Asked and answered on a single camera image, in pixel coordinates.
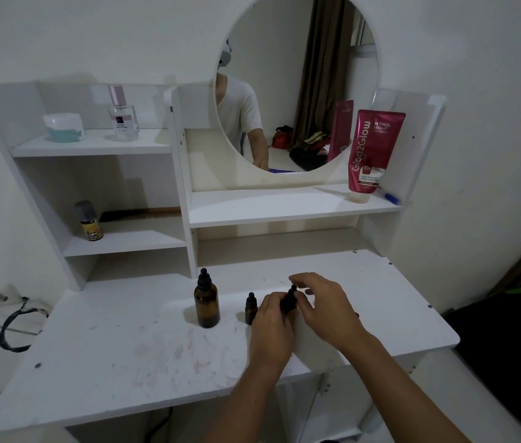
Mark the person's left hand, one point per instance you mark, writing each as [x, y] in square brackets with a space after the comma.
[269, 334]

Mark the person's right hand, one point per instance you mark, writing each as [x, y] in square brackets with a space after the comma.
[332, 313]

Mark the person's left fingers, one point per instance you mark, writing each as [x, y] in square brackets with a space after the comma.
[272, 302]

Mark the person's right thumb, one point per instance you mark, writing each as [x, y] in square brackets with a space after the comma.
[302, 306]

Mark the tiny dark dropper bottle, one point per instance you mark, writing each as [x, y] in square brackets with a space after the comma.
[289, 300]

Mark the person's left forearm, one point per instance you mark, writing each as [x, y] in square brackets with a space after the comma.
[246, 401]

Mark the person's right forearm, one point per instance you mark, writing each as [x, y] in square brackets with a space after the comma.
[394, 392]

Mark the small dark dropper bottle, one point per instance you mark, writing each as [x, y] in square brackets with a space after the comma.
[250, 311]

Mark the large amber dropper bottle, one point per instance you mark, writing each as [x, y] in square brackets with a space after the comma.
[207, 304]

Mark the blue and white pen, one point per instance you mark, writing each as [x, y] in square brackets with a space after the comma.
[388, 196]

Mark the white vanity table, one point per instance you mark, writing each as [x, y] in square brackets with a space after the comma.
[126, 346]

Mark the brown comb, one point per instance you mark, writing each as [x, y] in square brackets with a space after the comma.
[142, 214]

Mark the white shelf unit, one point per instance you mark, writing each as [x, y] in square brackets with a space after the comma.
[149, 198]

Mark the pink lotion tube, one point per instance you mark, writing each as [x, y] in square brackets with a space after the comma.
[373, 149]

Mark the small yellow-label bottle grey cap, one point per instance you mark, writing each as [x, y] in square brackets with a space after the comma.
[89, 223]

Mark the black bag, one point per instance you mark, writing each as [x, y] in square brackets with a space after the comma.
[509, 355]

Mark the clear perfume bottle pink cap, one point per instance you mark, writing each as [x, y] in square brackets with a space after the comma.
[124, 117]

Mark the white jar with blue base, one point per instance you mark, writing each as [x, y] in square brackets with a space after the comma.
[63, 128]

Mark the round wall mirror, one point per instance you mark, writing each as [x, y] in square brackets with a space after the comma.
[279, 64]

